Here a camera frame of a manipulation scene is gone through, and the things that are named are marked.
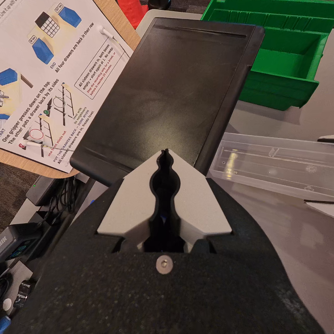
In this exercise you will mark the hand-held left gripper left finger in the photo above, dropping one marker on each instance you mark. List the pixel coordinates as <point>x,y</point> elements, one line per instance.
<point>125,208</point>

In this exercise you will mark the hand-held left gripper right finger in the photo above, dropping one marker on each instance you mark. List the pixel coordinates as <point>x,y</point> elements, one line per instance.
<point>203,208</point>

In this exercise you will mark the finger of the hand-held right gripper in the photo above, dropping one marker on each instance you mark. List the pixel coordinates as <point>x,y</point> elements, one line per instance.
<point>328,138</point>
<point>326,207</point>

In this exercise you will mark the clear plastic drawer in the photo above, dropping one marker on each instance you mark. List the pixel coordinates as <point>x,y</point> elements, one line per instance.
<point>261,167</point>

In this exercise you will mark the green plastic bin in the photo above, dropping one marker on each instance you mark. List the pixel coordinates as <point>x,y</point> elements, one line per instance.
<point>281,65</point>

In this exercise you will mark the black drawer cabinet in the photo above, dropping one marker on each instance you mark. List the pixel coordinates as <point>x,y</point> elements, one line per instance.
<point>169,91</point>

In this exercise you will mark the black power adapter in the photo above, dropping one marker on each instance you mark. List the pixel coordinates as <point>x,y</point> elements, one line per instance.
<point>43,190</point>

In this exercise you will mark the black device with screen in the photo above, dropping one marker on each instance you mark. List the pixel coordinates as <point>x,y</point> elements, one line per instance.
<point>18,242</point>

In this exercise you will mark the white sheet clip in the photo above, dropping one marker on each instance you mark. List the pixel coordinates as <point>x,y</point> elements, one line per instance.
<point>104,31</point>
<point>28,143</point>

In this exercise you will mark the small black packet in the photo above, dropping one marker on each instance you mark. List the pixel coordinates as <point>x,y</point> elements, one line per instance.
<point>24,293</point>

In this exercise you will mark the printed instruction sheet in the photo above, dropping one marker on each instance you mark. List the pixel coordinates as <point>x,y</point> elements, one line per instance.
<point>65,78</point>

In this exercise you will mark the red plastic object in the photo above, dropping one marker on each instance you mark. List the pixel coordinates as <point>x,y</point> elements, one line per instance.
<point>133,13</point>

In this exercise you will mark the black round stand base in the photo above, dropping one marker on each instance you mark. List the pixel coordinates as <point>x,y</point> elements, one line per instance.
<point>159,3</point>

